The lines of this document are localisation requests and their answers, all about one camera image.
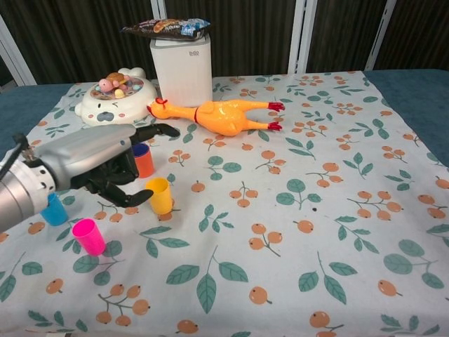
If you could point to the pink plastic cup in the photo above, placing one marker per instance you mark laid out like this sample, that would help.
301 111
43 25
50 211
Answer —
89 238

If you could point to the dark purple snack bag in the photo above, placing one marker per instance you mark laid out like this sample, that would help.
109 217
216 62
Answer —
161 27

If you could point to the yellow rubber chicken toy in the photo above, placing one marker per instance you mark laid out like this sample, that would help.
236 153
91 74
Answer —
224 117

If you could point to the white seal fishing toy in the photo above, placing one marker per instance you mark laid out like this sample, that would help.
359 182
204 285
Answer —
105 109

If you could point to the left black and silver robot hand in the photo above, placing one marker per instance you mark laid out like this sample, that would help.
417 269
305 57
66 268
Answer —
84 154

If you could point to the white square desktop bin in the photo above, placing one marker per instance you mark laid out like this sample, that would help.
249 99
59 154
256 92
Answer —
182 73

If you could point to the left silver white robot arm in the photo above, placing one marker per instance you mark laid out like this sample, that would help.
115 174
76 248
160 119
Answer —
17 196

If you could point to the floral leaf print tablecloth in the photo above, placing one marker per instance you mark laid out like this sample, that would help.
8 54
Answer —
263 228

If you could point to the dark blue plastic cup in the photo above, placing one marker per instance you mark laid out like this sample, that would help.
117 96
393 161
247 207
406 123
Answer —
141 149

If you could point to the yellow plastic cup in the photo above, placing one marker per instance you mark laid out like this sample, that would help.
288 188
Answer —
160 200

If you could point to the orange plastic cup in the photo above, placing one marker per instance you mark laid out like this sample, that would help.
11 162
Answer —
145 166

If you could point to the black partition screen panel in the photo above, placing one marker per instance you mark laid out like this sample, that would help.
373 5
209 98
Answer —
245 35
414 31
340 35
77 35

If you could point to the light blue plastic cup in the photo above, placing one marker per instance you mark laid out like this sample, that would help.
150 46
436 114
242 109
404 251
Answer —
56 212

